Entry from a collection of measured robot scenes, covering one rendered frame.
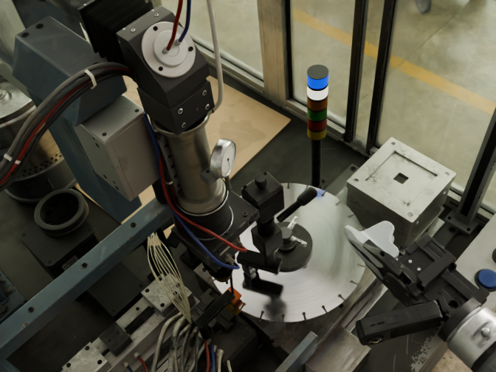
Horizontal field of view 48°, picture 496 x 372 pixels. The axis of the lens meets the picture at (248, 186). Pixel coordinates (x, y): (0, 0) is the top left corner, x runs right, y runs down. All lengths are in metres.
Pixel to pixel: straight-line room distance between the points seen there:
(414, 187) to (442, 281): 0.53
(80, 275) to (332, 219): 0.52
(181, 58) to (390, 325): 0.44
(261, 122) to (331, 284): 0.68
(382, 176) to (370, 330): 0.61
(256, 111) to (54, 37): 1.01
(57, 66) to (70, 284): 0.50
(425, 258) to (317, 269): 0.36
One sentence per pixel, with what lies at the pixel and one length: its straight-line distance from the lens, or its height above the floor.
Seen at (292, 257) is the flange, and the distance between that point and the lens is 1.12.
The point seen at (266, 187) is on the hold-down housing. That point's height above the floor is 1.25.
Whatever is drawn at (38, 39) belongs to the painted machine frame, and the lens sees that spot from 0.76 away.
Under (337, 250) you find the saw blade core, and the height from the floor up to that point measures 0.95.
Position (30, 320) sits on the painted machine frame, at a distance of 1.08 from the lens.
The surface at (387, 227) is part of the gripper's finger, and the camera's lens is 0.84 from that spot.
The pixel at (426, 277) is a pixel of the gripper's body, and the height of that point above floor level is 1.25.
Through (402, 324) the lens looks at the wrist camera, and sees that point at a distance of 0.78.
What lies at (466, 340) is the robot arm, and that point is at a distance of 0.78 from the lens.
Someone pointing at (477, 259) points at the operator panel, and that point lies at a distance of 1.25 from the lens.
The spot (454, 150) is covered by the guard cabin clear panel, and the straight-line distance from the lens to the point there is 1.38.
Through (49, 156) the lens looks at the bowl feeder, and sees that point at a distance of 1.46.
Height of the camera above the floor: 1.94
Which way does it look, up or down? 53 degrees down
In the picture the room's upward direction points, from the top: 8 degrees counter-clockwise
